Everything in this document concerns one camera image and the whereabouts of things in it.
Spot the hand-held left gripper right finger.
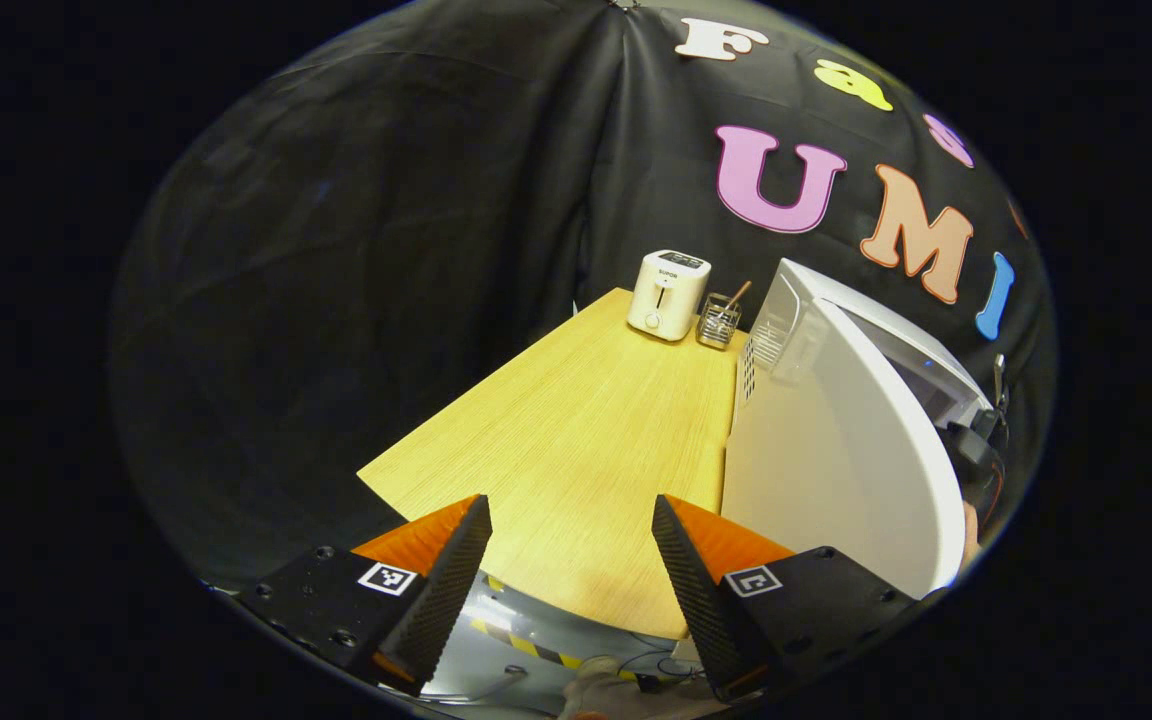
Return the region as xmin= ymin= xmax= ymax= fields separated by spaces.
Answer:
xmin=651 ymin=494 xmax=922 ymax=704

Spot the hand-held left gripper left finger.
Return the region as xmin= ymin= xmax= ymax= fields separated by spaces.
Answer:
xmin=236 ymin=493 xmax=494 ymax=698

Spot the white microwave oven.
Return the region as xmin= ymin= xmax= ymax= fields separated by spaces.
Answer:
xmin=721 ymin=258 xmax=997 ymax=599

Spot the yellow black floor tape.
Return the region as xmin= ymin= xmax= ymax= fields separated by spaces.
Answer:
xmin=469 ymin=573 xmax=637 ymax=683

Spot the clear glass holder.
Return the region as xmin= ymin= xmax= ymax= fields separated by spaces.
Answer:
xmin=696 ymin=295 xmax=743 ymax=350

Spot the white toaster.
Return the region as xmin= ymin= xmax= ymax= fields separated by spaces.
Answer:
xmin=626 ymin=250 xmax=713 ymax=343

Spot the thin black floor cable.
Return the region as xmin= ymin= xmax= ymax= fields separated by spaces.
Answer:
xmin=576 ymin=640 xmax=712 ymax=693

